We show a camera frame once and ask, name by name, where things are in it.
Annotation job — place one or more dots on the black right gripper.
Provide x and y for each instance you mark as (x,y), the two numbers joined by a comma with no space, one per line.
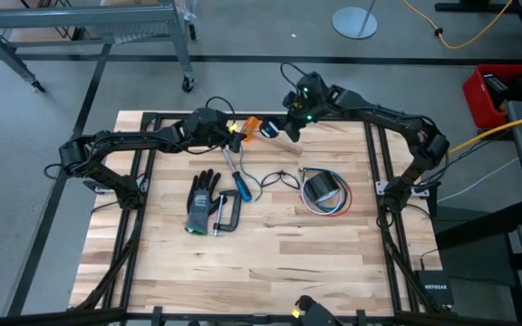
(308,102)

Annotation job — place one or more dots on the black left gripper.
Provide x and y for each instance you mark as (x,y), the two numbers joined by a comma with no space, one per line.
(206,127)

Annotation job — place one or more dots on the wooden dowel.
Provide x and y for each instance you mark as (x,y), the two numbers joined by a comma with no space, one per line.
(252,128)

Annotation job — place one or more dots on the black-rimmed safety glasses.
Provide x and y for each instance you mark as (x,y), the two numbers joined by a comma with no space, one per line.
(282,174)

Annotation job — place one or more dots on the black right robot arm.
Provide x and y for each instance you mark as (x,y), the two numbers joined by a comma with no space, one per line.
(379,113)

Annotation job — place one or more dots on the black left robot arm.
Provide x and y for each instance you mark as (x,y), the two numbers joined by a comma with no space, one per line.
(129,140)

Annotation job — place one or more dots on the black C-clamp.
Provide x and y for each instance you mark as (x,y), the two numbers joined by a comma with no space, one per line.
(237,213)

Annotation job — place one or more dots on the grey black green-cuffed work glove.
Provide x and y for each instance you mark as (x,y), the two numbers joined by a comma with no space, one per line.
(201,204)

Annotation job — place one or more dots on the round grey stand base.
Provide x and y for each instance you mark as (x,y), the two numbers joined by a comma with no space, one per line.
(351,25)

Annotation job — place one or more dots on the silver mounting plate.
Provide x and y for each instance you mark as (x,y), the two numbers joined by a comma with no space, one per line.
(95,186)
(412,189)

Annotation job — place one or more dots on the black device with yellow tag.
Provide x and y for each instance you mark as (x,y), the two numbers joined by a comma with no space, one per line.
(315,312)

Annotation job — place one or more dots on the red plastic bin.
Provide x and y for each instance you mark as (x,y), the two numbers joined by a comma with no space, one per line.
(476,97)

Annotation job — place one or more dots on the grey metal cart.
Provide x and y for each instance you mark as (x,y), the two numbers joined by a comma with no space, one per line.
(75,16)

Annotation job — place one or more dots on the black metal stand legs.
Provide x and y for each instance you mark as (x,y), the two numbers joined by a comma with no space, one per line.
(469,6)

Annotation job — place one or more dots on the black duct tape roll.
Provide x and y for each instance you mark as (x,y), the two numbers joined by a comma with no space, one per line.
(323,185)

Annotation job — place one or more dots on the black Netgear network switch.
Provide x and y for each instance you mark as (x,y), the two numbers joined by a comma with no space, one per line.
(435,287)

